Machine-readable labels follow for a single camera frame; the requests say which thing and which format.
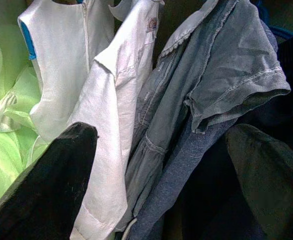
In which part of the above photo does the blue plastic hanger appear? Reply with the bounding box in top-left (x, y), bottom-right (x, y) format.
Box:
top-left (256, 0), bottom-right (293, 41)
top-left (20, 21), bottom-right (37, 60)

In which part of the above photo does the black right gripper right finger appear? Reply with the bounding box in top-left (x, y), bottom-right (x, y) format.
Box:
top-left (225, 123), bottom-right (293, 240)

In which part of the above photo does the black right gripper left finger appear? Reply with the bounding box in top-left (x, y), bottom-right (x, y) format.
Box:
top-left (0, 121), bottom-right (99, 240)

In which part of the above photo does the blue heathered knit garment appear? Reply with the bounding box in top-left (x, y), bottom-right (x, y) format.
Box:
top-left (126, 114), bottom-right (240, 240)

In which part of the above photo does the white short-sleeve shirt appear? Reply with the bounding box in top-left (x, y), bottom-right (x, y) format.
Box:
top-left (68, 0), bottom-right (166, 240)

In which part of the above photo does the light green garment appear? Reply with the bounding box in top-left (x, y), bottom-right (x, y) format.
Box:
top-left (0, 0), bottom-right (50, 216)

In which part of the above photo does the white sleeveless zipper dress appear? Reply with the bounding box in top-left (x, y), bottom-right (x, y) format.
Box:
top-left (17, 0), bottom-right (116, 146)

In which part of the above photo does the blue denim collared dress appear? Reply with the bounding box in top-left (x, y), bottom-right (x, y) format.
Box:
top-left (115, 0), bottom-right (291, 236)

